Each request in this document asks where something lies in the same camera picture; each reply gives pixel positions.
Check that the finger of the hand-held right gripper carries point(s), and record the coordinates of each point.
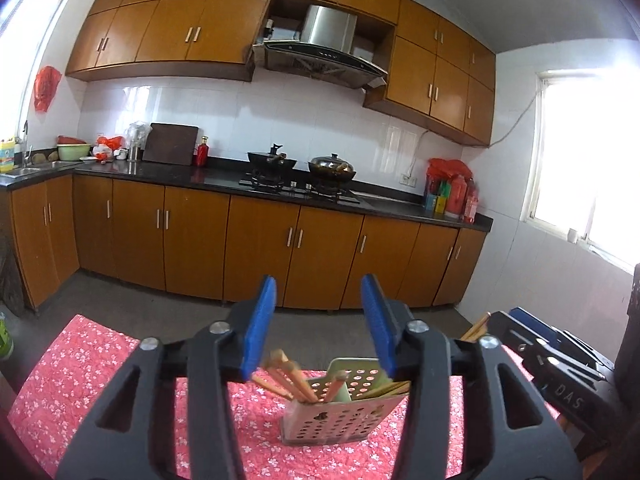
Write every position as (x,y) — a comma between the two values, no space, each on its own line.
(550,360)
(530,319)

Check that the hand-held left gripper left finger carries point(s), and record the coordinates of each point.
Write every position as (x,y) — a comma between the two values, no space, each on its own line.
(260,320)

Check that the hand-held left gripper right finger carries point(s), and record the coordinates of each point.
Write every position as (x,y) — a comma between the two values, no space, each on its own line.
(377,320)

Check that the wooden chopstick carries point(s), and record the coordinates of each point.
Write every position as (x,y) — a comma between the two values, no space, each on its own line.
(300,382)
(270,387)
(475,329)
(385,389)
(336,387)

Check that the wooden chopsticks bundle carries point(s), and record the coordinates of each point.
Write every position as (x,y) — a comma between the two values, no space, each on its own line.
(285,374)

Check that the beige perforated chopstick holder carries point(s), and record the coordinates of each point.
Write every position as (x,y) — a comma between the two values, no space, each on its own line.
(330,417)

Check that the white cup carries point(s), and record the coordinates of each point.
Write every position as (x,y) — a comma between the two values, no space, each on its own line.
(572,235)

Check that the wooden base kitchen cabinets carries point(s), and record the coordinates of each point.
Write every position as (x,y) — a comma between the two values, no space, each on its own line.
(200,240)

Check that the small red bottle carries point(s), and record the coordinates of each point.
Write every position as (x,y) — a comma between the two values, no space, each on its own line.
(471,208)

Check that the colourful seasoning packets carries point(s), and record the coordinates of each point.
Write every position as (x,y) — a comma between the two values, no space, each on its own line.
(435,200)

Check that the black gas stove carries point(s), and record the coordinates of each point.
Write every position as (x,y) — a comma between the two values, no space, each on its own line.
(295,187)

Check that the large red bottle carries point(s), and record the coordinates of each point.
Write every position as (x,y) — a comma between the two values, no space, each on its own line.
(457,195)

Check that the black stone countertop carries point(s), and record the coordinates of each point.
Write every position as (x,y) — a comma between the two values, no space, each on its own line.
(200,176)

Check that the black frying pan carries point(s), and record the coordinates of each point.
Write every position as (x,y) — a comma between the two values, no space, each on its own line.
(272,161)

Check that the wok with steel lid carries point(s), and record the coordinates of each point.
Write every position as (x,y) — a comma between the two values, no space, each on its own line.
(332,166)

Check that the large bright window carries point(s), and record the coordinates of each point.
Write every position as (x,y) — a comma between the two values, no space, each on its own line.
(575,160)

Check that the red bag over bottles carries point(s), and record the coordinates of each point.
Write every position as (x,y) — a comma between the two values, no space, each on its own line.
(447,166)

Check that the red glass bottle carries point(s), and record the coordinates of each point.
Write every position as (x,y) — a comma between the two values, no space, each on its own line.
(202,152)

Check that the red floral tablecloth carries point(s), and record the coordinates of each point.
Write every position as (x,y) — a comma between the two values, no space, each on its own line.
(75,375)

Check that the dark brown cutting board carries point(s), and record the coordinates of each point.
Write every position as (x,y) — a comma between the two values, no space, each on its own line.
(170,144)

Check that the white plastic bag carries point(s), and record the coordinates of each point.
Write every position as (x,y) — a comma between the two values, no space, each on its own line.
(137,135)

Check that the red and white bags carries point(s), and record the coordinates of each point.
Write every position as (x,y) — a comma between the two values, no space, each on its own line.
(107,147)

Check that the green plastic basin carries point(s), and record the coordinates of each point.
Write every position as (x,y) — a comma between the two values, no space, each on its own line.
(74,152)

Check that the green plastic container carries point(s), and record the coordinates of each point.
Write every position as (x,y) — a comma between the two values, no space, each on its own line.
(5,340)

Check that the steel kitchen sink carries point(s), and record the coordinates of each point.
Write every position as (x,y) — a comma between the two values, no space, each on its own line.
(45,166)

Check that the metal sink faucet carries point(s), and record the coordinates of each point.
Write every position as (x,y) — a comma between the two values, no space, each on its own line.
(25,145)

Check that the steel range hood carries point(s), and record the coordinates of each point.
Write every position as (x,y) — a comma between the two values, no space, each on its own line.
(327,25)

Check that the yellow detergent bottle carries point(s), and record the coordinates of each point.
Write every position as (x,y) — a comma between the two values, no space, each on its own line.
(7,157)

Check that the hanging red plastic bag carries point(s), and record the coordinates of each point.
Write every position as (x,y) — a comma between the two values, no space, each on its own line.
(46,87)

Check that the small kitchen window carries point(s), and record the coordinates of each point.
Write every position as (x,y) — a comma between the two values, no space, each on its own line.
(42,10)

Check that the white wall outlet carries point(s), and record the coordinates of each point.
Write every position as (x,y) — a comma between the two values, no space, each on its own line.
(409,179)

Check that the wooden wall cabinet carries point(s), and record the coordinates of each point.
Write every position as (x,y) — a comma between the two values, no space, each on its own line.
(440,75)
(175,20)

